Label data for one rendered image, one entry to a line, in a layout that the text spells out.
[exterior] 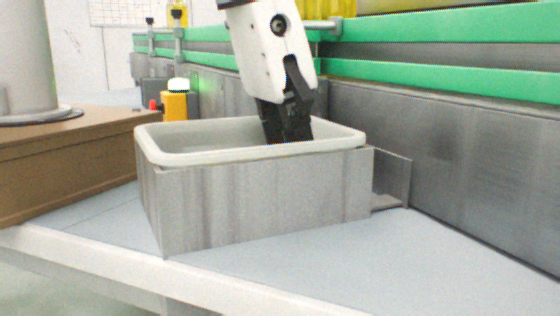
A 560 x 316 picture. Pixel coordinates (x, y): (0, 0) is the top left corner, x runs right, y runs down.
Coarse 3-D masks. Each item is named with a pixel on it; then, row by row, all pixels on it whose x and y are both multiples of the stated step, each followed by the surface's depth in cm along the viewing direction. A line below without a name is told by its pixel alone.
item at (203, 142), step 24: (192, 120) 54; (216, 120) 55; (240, 120) 56; (264, 120) 57; (312, 120) 56; (144, 144) 42; (168, 144) 53; (192, 144) 54; (216, 144) 55; (240, 144) 57; (264, 144) 58; (288, 144) 42; (312, 144) 42; (336, 144) 44; (360, 144) 45; (168, 168) 39
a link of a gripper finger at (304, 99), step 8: (288, 56) 42; (288, 64) 42; (288, 72) 42; (296, 72) 42; (288, 80) 42; (296, 80) 42; (304, 80) 42; (296, 88) 41; (304, 88) 41; (296, 96) 42; (304, 96) 41; (312, 96) 41; (296, 104) 43; (304, 104) 41; (312, 104) 42; (304, 112) 43
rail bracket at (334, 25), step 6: (330, 18) 63; (336, 18) 61; (342, 18) 62; (306, 24) 60; (312, 24) 61; (318, 24) 61; (324, 24) 61; (330, 24) 62; (336, 24) 62; (342, 24) 62; (330, 30) 63; (336, 30) 62
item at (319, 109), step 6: (318, 78) 63; (324, 78) 63; (318, 84) 63; (324, 84) 63; (318, 90) 62; (324, 90) 63; (288, 96) 61; (318, 96) 63; (324, 96) 64; (318, 102) 63; (324, 102) 64; (288, 108) 62; (312, 108) 63; (318, 108) 64; (324, 108) 64; (312, 114) 64; (318, 114) 63; (324, 114) 64
